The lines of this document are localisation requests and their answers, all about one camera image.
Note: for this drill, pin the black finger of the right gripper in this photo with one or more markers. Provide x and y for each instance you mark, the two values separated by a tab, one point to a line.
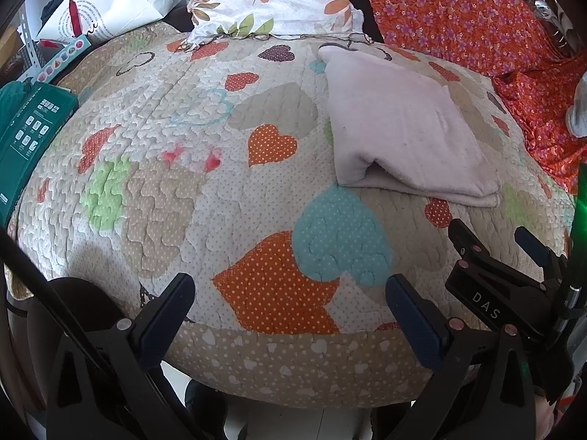
472	249
536	249

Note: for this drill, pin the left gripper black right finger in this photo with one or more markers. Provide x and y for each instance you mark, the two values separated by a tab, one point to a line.
480	386

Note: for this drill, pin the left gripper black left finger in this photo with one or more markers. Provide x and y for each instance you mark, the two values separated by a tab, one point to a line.
109	384

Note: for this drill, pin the pale pink cloth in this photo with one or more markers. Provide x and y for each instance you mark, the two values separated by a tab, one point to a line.
398	130

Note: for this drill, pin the grey cloth item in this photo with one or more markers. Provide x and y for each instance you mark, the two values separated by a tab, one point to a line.
576	115

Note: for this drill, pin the orange floral blanket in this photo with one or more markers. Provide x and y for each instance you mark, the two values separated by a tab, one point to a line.
503	40

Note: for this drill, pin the heart patterned quilted bedspread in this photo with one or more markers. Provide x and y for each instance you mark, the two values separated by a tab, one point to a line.
219	164

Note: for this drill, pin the teal cardboard box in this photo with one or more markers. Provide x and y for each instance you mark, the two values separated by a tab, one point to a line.
26	133

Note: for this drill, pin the white floral pillow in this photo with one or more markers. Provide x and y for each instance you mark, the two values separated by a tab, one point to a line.
288	19

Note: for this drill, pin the colourful dotted paper strip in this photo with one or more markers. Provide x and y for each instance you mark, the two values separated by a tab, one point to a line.
65	57

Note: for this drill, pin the white paper bag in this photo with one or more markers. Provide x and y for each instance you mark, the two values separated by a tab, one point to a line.
101	20

